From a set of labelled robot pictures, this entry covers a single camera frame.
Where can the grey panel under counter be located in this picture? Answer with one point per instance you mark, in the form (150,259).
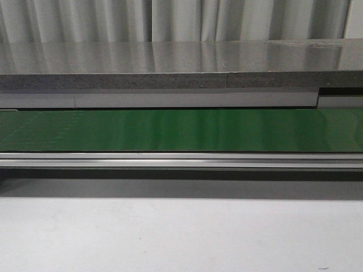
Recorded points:
(256,97)

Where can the green conveyor belt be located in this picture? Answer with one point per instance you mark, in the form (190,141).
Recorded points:
(253,130)

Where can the grey speckled stone counter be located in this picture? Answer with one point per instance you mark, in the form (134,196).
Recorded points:
(195,64)

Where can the white pleated curtain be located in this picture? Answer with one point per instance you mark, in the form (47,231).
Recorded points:
(156,21)

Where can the aluminium conveyor frame rail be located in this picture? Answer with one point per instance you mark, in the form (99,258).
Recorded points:
(171,160)

